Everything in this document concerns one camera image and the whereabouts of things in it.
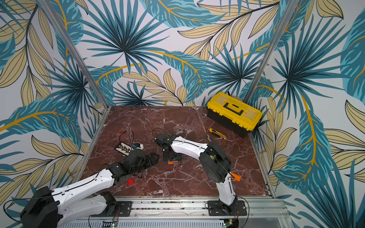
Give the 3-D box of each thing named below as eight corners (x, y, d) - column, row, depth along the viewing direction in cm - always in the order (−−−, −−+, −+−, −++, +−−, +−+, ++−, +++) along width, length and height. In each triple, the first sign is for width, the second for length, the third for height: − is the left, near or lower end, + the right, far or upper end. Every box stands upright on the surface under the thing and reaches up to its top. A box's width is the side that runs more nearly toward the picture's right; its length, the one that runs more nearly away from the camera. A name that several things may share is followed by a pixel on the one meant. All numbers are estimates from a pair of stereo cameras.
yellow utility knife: (208, 131, 108) (208, 129, 106) (210, 129, 109) (210, 127, 107) (225, 140, 103) (225, 138, 101) (226, 138, 104) (227, 136, 103)
